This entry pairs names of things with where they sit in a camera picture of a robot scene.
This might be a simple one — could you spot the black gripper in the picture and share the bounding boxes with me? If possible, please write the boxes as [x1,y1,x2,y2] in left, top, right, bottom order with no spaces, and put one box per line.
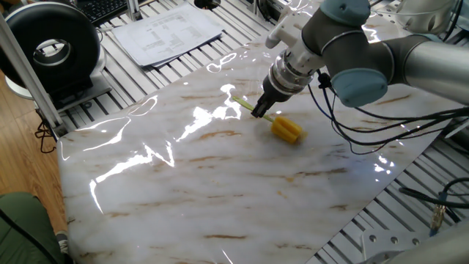
[251,75,295,119]

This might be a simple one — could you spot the yellow sponge brush green handle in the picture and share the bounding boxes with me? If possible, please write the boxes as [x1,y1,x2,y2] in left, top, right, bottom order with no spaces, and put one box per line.
[232,95,305,144]

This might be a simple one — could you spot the marble pattern table sheet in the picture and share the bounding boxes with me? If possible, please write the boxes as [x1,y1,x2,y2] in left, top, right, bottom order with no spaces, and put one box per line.
[56,0,462,264]

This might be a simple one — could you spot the black round object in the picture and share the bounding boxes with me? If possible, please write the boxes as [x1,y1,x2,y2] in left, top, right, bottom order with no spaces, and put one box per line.
[193,0,222,11]

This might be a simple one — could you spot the printed paper sheets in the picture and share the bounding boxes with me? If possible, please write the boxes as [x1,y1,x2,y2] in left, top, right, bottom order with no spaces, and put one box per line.
[111,1,224,69]

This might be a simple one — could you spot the black keyboard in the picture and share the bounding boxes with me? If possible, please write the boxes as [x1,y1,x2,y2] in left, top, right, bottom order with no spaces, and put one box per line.
[75,0,147,27]

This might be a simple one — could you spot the grey shoe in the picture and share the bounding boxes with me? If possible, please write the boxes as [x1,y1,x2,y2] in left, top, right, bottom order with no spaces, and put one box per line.
[54,230,70,254]

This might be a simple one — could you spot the green trouser leg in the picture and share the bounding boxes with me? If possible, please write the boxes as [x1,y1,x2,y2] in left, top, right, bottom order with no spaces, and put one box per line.
[0,192,67,264]

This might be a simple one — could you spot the silver wrist sensor ring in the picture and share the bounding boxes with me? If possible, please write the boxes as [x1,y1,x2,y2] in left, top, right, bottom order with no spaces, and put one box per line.
[267,51,316,97]

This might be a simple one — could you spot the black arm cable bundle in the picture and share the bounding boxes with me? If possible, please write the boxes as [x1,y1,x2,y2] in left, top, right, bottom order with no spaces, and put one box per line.
[307,71,469,155]

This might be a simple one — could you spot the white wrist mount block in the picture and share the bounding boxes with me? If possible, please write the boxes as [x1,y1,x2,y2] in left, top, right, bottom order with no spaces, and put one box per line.
[264,12,325,76]

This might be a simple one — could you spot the slim aluminium post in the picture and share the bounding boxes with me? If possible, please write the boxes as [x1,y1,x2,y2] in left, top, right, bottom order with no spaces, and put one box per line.
[125,0,144,22]

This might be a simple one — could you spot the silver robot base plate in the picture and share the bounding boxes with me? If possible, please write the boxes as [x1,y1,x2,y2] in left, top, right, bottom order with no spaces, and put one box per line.
[361,230,429,264]

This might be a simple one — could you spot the black cable with metal connector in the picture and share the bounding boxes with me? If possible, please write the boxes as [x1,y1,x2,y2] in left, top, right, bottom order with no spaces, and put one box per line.
[398,177,469,238]

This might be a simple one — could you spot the black floor cable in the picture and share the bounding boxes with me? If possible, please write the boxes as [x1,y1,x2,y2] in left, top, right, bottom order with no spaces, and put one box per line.
[34,109,58,154]

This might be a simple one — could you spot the aluminium frame post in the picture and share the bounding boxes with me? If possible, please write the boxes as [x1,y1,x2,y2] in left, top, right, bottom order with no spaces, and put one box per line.
[0,14,69,139]

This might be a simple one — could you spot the black ring-shaped device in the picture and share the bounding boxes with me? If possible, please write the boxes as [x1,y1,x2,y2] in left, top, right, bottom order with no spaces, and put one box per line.
[0,1,113,111]

